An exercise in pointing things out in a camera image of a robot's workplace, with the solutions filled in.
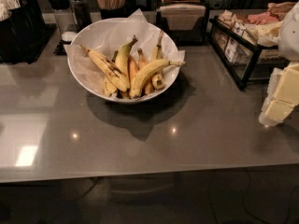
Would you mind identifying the cup of wooden stirrers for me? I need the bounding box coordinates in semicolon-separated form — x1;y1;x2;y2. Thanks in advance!
96;0;125;19

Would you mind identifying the spotted banana on left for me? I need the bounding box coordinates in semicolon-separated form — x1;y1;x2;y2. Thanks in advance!
80;45;129;91

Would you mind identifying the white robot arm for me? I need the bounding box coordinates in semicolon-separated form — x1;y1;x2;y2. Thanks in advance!
259;2;299;126

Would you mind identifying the napkin dispenser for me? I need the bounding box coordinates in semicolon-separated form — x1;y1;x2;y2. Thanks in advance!
156;0;209;46

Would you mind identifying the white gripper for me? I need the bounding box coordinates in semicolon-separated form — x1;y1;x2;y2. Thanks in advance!
259;63;299;126

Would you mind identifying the white paper liner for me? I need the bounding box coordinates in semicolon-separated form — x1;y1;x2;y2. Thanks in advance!
64;9;180;104

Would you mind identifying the small white lid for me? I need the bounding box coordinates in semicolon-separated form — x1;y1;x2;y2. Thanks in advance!
62;31;77;42

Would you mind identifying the orange ripe banana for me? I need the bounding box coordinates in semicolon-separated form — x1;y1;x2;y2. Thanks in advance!
128;56;139;86

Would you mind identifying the banana with sticker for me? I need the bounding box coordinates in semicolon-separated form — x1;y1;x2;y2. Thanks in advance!
150;29;166;91

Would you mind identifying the small banana at bottom left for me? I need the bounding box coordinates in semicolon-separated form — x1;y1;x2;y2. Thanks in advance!
104;77;118;97

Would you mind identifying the black wire rack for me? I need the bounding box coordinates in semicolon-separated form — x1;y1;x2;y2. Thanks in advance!
208;16;289;90

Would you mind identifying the yellow banana lying across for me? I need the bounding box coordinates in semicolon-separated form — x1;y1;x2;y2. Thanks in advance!
129;59;186;98

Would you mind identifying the dark glass shaker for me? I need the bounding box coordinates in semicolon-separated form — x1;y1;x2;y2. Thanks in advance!
70;0;92;30

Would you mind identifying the white bowl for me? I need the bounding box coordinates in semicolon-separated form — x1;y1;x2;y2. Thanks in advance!
65;18;185;105

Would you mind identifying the greenish banana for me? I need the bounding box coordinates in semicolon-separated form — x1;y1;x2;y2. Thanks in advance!
115;35;138;76

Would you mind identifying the glass shaker with black lid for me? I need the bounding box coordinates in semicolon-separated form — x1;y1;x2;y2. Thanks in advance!
49;0;76;34

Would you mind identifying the black container on left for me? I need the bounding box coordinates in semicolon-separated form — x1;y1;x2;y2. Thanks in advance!
0;0;46;63

